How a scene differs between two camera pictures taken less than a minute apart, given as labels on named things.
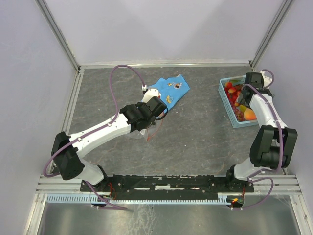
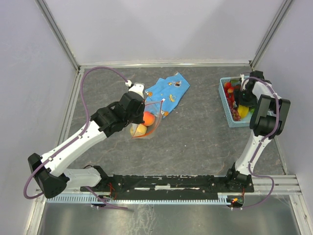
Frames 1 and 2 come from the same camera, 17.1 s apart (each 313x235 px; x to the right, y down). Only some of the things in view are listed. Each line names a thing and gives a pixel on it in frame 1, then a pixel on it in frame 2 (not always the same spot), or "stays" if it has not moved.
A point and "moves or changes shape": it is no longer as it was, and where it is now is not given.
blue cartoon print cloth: [171, 90] stays
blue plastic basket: [230, 112] stays
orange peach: [249, 114] moves or changes shape
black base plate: [162, 185] stays
